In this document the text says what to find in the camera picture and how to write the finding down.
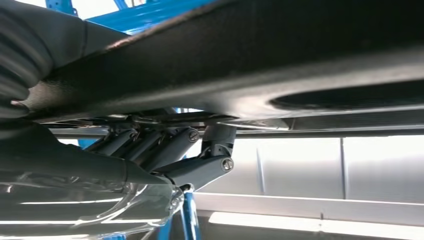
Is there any blue metal shelf rack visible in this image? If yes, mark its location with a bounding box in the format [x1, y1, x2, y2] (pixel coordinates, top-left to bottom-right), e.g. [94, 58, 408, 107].
[44, 0, 216, 240]

